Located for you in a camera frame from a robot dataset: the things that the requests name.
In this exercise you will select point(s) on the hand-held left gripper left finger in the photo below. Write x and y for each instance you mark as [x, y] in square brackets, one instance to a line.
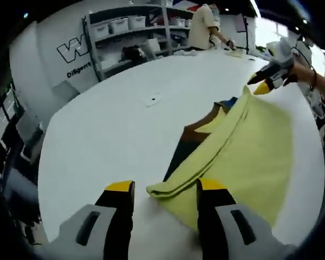
[116, 222]

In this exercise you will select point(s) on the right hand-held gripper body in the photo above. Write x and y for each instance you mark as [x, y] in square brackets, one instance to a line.
[281, 54]

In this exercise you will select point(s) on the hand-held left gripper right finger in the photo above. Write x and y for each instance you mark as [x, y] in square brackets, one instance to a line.
[216, 224]

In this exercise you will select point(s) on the white storage bin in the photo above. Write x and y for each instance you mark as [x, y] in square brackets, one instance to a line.
[137, 23]
[119, 25]
[101, 30]

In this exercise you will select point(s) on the grey chair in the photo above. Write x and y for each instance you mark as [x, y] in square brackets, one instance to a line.
[66, 87]

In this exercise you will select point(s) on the black bag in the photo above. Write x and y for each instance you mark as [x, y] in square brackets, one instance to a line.
[132, 52]

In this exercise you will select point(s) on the dark wristband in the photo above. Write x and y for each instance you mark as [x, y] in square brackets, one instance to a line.
[313, 80]

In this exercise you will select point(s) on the black tripod stand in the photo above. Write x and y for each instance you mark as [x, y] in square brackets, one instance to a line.
[246, 32]

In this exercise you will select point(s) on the person's patterned clothing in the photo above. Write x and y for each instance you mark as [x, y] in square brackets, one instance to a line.
[321, 111]

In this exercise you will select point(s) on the grey metal shelving unit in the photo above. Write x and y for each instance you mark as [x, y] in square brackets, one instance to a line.
[157, 35]

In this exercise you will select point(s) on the yellow blue grey garment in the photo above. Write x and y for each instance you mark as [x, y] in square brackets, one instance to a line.
[249, 151]

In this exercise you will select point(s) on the person's right hand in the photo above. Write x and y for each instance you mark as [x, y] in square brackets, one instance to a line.
[298, 72]

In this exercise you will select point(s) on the white cloth heap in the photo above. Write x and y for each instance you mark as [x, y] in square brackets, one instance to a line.
[185, 52]

